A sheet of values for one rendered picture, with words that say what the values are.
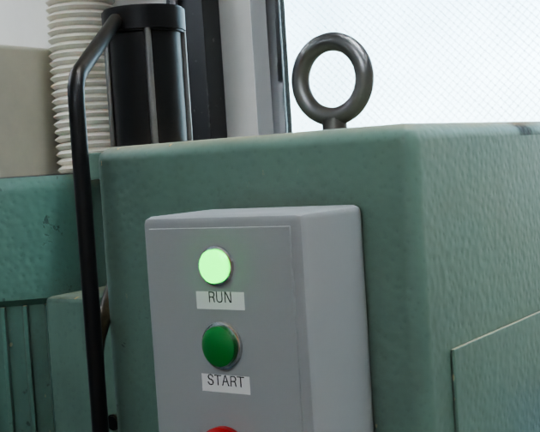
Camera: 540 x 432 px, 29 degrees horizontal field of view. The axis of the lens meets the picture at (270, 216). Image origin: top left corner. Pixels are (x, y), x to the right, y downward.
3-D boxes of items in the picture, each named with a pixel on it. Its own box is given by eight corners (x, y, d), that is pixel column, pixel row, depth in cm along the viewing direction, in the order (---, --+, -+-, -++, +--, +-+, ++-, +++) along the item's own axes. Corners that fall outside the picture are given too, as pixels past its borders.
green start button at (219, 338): (206, 367, 53) (202, 321, 53) (243, 370, 52) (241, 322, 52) (198, 369, 53) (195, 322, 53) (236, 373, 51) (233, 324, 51)
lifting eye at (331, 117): (303, 136, 70) (297, 39, 70) (381, 130, 67) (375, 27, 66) (289, 136, 69) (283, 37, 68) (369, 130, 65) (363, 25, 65)
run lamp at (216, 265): (203, 285, 53) (201, 245, 53) (235, 285, 52) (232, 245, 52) (195, 286, 52) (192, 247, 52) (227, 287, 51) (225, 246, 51)
